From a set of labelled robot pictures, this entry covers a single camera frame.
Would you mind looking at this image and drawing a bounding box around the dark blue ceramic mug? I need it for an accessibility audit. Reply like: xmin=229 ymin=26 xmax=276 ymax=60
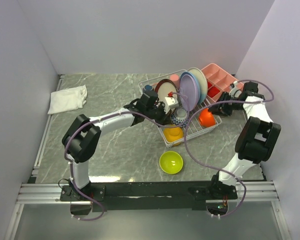
xmin=142 ymin=84 xmax=154 ymax=93

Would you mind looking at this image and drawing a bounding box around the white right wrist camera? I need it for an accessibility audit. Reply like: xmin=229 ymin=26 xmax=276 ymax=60
xmin=229 ymin=80 xmax=242 ymax=98

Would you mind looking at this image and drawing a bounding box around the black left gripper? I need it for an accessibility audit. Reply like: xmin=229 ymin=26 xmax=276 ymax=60
xmin=145 ymin=101 xmax=173 ymax=128

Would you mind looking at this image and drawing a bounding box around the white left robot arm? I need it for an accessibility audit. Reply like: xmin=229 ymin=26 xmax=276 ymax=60
xmin=61 ymin=90 xmax=178 ymax=201

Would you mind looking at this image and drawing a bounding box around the white wire dish rack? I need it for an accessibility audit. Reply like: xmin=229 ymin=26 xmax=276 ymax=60
xmin=138 ymin=69 xmax=222 ymax=148

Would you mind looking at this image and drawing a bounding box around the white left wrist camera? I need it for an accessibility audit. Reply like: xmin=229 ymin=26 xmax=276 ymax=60
xmin=164 ymin=96 xmax=179 ymax=109

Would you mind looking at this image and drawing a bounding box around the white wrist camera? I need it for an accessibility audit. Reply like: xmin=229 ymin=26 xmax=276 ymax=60
xmin=164 ymin=96 xmax=179 ymax=109
xmin=229 ymin=80 xmax=242 ymax=98

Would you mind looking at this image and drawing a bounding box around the pink plastic cup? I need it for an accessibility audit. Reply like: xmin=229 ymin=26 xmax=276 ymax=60
xmin=169 ymin=74 xmax=180 ymax=87

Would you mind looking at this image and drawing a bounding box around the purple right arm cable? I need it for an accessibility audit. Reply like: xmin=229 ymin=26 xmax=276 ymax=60
xmin=184 ymin=79 xmax=276 ymax=218

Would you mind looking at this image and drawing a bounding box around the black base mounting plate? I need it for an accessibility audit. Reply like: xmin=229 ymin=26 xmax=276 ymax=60
xmin=60 ymin=181 xmax=238 ymax=215

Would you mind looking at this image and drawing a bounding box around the pink compartment organizer tray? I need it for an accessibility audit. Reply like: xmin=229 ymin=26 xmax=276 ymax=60
xmin=201 ymin=63 xmax=237 ymax=103

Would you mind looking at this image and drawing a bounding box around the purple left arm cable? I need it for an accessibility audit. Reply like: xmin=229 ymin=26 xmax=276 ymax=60
xmin=64 ymin=91 xmax=191 ymax=221

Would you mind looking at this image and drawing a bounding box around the lavender plate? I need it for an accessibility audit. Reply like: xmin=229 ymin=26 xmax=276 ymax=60
xmin=179 ymin=71 xmax=201 ymax=112

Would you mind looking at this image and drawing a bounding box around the dark red rimmed plate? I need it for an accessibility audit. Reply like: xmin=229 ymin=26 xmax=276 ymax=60
xmin=154 ymin=79 xmax=177 ymax=104

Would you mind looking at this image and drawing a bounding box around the red white patterned bowl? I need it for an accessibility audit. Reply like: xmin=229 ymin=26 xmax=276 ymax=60
xmin=170 ymin=107 xmax=189 ymax=128

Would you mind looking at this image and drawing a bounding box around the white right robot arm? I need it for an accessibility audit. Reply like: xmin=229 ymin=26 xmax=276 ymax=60
xmin=208 ymin=80 xmax=282 ymax=199

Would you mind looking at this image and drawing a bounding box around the orange-yellow bowl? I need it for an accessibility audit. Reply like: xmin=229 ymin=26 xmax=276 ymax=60
xmin=163 ymin=127 xmax=184 ymax=148

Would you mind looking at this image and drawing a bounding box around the white folded cloth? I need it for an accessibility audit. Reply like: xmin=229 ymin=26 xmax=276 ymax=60
xmin=47 ymin=85 xmax=88 ymax=115

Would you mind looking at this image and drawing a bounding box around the aluminium rail frame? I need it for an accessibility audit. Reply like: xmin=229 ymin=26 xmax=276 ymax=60
xmin=3 ymin=73 xmax=291 ymax=240

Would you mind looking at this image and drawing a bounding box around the lime green bowl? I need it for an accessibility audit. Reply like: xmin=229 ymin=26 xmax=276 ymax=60
xmin=159 ymin=151 xmax=184 ymax=175

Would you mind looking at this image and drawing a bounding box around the red-orange bowl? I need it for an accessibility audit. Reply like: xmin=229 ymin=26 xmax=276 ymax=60
xmin=198 ymin=108 xmax=216 ymax=128

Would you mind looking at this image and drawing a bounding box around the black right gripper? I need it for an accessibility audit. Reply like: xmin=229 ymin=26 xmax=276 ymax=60
xmin=208 ymin=92 xmax=245 ymax=118

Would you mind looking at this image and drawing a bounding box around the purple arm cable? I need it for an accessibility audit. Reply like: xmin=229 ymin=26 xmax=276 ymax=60
xmin=184 ymin=79 xmax=276 ymax=218
xmin=64 ymin=91 xmax=191 ymax=221

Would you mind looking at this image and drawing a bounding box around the cream and blue plate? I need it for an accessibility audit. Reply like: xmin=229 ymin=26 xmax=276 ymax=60
xmin=187 ymin=67 xmax=208 ymax=103

